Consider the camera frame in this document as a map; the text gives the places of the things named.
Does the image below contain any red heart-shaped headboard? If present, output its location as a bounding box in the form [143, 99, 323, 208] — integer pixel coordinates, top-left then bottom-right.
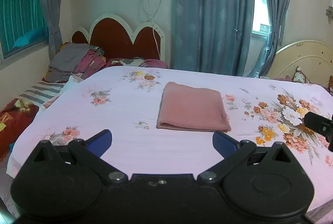
[71, 14, 165, 61]

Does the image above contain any white charging cable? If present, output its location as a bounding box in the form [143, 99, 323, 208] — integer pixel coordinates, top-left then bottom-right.
[140, 0, 163, 61]

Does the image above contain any pink floral bed sheet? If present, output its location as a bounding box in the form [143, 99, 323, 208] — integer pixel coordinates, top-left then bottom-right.
[6, 67, 332, 209]

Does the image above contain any cream round headboard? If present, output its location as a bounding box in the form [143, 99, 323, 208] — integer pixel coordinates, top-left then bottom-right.
[266, 40, 332, 88]

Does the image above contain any window behind curtains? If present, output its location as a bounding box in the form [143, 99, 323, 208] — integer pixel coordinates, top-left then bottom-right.
[252, 0, 270, 37]

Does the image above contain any blue-grey curtain left panel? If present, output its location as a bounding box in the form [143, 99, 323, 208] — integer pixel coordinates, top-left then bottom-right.
[172, 0, 255, 76]

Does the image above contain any pile of clothes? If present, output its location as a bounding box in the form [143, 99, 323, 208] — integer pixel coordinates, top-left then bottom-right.
[43, 43, 106, 82]

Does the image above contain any patterned pillow at headboard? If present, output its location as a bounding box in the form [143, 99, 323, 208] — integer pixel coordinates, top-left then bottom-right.
[292, 66, 312, 84]

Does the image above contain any striped grey white cloth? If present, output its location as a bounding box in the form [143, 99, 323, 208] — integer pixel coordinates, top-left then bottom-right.
[18, 81, 66, 107]

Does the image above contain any magenta pillow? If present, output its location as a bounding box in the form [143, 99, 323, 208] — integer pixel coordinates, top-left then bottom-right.
[105, 57, 168, 69]

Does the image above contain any wall lamp fixture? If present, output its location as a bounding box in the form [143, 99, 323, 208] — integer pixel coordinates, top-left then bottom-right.
[326, 0, 333, 20]

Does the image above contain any pink knit sweater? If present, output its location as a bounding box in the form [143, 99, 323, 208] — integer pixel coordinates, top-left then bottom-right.
[156, 82, 231, 132]

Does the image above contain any red patterned blanket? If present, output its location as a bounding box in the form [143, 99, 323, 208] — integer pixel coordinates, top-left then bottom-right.
[0, 98, 39, 161]

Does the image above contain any green side window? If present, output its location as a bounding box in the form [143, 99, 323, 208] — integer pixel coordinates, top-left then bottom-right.
[1, 0, 48, 59]

